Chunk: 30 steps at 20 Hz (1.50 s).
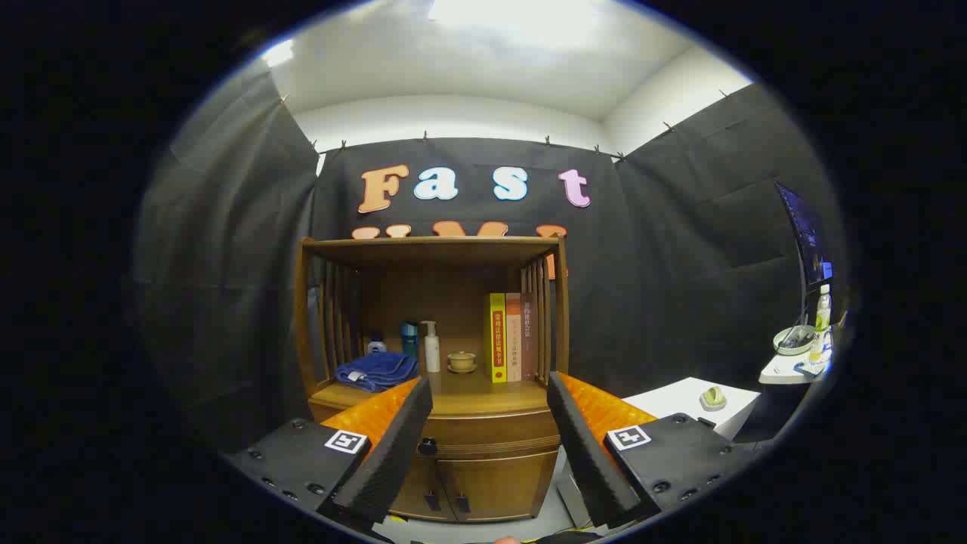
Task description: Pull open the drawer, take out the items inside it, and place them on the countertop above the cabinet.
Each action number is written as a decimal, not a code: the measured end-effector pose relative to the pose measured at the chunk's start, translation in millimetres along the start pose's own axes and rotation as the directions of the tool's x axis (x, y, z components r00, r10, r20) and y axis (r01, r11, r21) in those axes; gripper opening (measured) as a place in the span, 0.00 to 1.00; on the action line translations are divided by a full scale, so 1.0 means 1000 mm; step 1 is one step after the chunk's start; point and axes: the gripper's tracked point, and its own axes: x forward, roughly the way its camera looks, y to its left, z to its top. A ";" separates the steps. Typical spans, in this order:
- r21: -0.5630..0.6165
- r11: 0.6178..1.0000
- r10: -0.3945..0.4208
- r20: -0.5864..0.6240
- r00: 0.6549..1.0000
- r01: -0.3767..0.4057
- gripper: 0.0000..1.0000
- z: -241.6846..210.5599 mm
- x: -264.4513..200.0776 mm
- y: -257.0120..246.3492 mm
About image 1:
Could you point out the brown book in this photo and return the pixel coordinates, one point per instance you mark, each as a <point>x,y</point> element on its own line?
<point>528,340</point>

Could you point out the beige lidded teacup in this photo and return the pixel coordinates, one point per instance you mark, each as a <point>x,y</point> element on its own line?
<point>461,360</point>

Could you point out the clear green drink bottle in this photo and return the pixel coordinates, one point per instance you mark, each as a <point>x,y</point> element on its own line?
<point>821,325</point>

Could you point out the yellow book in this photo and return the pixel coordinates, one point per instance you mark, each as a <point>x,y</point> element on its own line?
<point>496,340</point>

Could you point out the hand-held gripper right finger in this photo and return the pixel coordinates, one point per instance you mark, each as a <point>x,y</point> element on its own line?
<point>585,453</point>

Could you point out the blue towel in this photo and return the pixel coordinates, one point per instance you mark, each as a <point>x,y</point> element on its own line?
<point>375,370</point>

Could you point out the orange book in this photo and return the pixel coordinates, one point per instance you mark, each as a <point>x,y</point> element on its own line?
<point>514,340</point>

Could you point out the white desk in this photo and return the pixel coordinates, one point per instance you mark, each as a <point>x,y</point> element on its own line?
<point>786,369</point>

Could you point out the white bowl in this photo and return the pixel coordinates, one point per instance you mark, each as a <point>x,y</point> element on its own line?
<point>793,341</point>

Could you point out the white storage unit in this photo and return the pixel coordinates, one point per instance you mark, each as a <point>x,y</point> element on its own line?
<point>676,397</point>

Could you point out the wooden cabinet door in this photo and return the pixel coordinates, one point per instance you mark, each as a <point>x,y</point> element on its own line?
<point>419,487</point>
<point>502,483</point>

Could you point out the white pump bottle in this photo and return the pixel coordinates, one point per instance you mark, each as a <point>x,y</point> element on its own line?
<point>431,353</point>

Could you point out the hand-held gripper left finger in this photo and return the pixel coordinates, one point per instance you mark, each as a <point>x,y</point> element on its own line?
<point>393,446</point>

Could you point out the computer monitor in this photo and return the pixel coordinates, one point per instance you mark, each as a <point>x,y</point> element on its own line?
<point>808,234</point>

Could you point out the teal bottle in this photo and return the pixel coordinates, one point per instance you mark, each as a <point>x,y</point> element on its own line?
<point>409,340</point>

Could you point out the wooden cabinet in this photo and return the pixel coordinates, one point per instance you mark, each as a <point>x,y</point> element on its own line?
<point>453,295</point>

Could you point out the wooden countertop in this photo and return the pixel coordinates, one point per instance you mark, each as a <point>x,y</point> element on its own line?
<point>468,399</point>

